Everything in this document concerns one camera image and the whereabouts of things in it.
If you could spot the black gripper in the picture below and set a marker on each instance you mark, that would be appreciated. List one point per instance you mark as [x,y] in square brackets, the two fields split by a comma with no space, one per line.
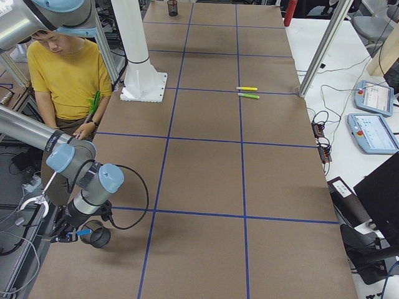
[69,223]

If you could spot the blue marker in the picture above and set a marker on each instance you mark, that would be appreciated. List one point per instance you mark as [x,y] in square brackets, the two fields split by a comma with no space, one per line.
[84,232]

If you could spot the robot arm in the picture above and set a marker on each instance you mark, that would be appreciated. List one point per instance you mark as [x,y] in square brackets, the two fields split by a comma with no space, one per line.
[19,20]

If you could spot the near black mesh cup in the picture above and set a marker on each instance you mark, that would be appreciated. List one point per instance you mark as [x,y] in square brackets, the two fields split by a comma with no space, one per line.
[100,235]

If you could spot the black mesh cup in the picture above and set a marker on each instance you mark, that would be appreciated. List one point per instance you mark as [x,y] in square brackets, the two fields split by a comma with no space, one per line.
[100,235]
[172,7]

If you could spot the green grabber stick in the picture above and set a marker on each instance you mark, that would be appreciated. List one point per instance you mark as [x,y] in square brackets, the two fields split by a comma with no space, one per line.
[59,159]

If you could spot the person in yellow shirt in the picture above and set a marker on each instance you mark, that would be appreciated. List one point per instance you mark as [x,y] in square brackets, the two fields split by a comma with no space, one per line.
[71,83]

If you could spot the yellow marker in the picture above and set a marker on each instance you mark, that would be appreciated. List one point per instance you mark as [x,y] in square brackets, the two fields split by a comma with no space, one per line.
[250,89]

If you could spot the green marker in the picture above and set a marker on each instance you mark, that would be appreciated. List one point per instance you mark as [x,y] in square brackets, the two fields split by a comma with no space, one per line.
[247,95]

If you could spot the far black mesh cup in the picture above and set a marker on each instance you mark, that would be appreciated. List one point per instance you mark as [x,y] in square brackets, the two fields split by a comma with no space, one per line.
[172,7]

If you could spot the black power adapter box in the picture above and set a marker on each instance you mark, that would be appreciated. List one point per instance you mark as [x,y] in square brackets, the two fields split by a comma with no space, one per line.
[348,204]

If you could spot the black monitor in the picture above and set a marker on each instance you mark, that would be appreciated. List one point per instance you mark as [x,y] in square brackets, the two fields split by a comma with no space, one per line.
[378,194]

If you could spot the near teach pendant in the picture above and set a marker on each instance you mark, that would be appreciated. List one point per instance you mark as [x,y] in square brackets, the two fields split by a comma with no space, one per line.
[372,133]

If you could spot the teach pendant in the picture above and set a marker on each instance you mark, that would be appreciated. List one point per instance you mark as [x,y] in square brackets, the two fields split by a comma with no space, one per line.
[372,133]
[374,97]

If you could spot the red fire extinguisher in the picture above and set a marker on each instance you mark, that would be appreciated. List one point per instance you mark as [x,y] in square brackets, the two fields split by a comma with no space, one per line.
[290,12]

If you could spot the far teach pendant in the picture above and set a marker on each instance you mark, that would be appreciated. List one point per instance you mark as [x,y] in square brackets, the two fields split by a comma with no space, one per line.
[374,97]

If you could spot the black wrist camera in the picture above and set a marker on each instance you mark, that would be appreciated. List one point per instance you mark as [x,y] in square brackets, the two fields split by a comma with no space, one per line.
[106,211]

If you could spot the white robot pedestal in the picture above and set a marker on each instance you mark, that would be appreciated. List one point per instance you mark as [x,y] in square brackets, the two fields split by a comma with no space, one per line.
[141,82]

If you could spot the aluminium frame post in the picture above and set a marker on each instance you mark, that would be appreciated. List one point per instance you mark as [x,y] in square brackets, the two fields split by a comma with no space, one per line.
[326,40]

